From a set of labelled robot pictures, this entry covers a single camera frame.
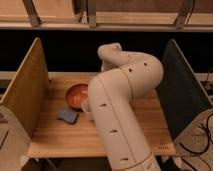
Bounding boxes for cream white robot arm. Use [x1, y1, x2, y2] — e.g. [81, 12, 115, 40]
[88, 43, 163, 171]

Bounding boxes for orange ceramic bowl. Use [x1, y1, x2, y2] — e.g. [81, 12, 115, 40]
[65, 83, 88, 110]

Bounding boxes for white cup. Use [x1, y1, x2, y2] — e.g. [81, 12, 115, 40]
[81, 99, 93, 121]

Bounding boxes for blue sponge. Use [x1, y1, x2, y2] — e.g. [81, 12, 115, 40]
[57, 108, 79, 124]

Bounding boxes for dark green right side panel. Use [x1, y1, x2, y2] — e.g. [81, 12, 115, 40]
[157, 39, 213, 141]

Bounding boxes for tan wooden left side panel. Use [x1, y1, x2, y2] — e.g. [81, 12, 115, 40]
[0, 38, 49, 145]

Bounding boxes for black cables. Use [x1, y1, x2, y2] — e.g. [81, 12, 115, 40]
[179, 111, 213, 171]

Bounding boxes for wooden shelf rail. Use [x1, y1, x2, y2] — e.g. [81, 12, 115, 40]
[0, 0, 213, 32]

